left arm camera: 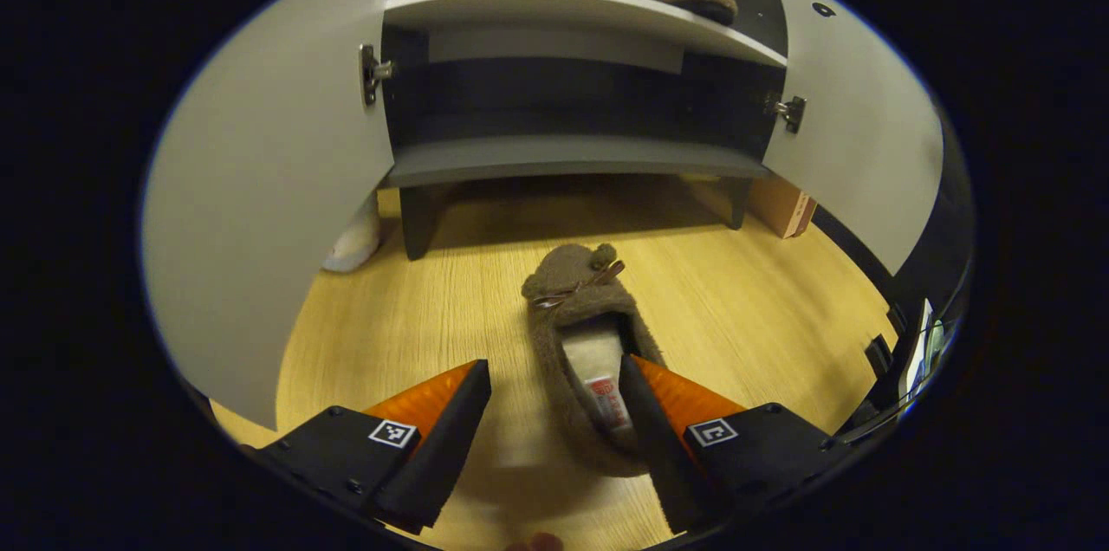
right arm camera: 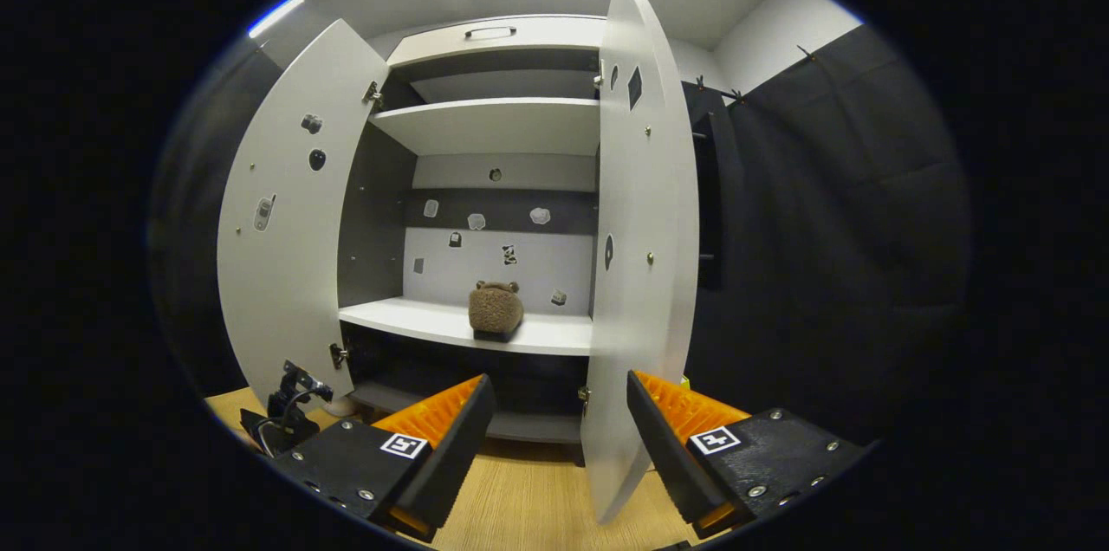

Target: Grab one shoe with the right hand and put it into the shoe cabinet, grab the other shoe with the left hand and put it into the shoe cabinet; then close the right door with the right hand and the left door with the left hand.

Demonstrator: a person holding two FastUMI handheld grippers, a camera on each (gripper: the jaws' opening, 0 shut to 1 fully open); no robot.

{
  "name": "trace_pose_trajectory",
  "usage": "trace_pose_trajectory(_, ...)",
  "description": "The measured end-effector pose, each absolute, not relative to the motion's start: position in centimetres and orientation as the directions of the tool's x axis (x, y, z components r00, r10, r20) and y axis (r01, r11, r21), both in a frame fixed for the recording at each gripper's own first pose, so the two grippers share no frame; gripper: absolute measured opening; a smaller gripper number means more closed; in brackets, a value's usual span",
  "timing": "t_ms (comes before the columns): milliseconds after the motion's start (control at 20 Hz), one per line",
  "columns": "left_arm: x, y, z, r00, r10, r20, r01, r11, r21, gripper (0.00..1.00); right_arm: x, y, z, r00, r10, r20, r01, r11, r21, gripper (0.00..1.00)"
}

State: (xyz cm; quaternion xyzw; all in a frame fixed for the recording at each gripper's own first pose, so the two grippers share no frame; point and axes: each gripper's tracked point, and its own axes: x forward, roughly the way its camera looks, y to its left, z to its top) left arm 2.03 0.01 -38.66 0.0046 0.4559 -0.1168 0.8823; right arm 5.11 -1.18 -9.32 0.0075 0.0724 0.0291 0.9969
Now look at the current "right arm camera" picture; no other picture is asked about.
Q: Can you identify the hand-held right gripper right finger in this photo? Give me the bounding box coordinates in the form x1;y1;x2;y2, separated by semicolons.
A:
626;369;867;540

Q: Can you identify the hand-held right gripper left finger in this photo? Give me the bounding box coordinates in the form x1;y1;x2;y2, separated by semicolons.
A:
271;373;497;543

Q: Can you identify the brown fuzzy shoe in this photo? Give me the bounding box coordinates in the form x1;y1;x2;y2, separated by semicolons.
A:
468;280;525;343

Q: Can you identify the white shoe cabinet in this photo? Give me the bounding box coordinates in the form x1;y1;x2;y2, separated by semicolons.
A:
336;14;607;445

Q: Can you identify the grey cabinet base board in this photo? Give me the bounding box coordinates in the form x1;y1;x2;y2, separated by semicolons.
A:
349;380;583;445

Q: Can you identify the white cabinet shelf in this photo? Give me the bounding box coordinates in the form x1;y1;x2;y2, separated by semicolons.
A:
370;97;603;158
338;296;594;357

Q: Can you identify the white cabinet drawer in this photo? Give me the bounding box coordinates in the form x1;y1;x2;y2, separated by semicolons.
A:
387;14;607;69

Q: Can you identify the black backdrop cloth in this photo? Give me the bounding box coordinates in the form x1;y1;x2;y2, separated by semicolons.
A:
680;23;973;448

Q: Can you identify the narrow ceiling light strip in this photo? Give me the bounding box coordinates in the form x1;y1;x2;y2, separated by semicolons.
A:
248;0;307;39

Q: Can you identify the black door handle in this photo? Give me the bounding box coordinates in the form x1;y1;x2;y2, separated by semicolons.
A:
691;105;724;292

